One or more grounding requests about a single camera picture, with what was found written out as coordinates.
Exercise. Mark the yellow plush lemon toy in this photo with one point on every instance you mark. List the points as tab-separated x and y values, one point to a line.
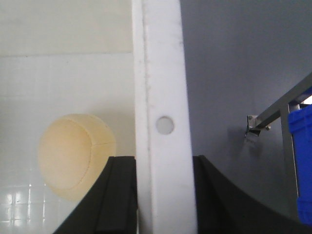
73	152

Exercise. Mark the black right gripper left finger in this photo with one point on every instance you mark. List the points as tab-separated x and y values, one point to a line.
110	206

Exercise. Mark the white plastic tote box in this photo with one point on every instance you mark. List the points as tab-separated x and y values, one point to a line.
120	60

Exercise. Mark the grey metal shelf frame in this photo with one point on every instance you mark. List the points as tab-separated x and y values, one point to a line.
280	110

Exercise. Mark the blue plastic bin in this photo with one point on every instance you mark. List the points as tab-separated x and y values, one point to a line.
300	127

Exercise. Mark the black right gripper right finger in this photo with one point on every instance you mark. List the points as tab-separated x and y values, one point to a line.
223	208

